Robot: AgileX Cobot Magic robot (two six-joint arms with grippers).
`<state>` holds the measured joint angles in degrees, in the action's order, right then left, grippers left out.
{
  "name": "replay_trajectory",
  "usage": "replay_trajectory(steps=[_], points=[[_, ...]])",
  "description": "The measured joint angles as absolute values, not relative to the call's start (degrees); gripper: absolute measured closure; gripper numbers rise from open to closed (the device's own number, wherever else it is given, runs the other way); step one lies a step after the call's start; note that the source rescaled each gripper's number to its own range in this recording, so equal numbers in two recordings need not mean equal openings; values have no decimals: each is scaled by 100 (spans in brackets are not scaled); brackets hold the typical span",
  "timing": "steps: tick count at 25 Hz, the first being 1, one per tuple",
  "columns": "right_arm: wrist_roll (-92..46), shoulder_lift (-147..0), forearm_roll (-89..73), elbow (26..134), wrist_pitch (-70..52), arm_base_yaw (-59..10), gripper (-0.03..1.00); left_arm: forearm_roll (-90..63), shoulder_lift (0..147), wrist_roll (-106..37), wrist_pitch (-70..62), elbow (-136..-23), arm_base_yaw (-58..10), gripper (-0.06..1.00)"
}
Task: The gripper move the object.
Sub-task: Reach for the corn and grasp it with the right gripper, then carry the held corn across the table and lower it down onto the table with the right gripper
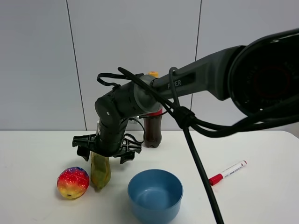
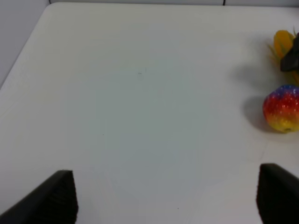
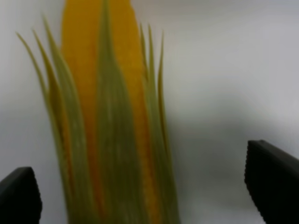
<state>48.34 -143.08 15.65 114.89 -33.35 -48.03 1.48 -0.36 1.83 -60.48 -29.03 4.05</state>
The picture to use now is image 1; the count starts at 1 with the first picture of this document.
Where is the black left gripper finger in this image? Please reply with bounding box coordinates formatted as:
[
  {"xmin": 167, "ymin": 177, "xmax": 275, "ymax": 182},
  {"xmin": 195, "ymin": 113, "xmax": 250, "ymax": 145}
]
[{"xmin": 77, "ymin": 147, "xmax": 89, "ymax": 161}]

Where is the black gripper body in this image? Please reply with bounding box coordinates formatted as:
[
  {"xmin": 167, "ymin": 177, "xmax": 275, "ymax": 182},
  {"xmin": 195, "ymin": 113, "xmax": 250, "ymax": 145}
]
[{"xmin": 72, "ymin": 118, "xmax": 142, "ymax": 157}]

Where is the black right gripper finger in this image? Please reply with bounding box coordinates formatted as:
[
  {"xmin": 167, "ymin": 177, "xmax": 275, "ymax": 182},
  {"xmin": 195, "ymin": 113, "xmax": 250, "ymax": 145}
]
[{"xmin": 120, "ymin": 152, "xmax": 135, "ymax": 164}]

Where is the toy corn cob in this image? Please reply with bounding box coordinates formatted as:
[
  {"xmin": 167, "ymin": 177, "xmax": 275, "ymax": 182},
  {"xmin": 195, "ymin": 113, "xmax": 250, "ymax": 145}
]
[{"xmin": 90, "ymin": 152, "xmax": 111, "ymax": 191}]

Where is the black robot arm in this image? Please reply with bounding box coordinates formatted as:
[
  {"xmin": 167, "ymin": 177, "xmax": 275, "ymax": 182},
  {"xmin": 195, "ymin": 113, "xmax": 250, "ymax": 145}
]
[{"xmin": 72, "ymin": 29, "xmax": 299, "ymax": 163}]

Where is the red yellow toy fruit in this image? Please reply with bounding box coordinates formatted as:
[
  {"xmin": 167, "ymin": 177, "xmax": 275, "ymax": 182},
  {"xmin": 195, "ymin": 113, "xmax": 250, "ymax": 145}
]
[{"xmin": 57, "ymin": 167, "xmax": 90, "ymax": 199}]

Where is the cola bottle yellow cap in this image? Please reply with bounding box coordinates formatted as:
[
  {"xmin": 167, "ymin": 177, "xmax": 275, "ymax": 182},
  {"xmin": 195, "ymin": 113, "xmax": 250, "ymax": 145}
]
[{"xmin": 142, "ymin": 71, "xmax": 164, "ymax": 149}]

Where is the blue plastic bowl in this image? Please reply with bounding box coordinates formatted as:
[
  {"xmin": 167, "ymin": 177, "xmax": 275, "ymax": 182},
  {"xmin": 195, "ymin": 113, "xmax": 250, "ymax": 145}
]
[{"xmin": 128, "ymin": 169, "xmax": 184, "ymax": 224}]

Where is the red capped whiteboard marker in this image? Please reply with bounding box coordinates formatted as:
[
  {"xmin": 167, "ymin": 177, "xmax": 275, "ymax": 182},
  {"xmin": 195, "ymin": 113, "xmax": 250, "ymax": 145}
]
[{"xmin": 209, "ymin": 160, "xmax": 247, "ymax": 186}]

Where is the black cable bundle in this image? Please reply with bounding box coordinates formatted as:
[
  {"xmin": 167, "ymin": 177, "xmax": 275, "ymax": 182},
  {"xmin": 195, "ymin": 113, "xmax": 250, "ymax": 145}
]
[{"xmin": 97, "ymin": 67, "xmax": 299, "ymax": 224}]

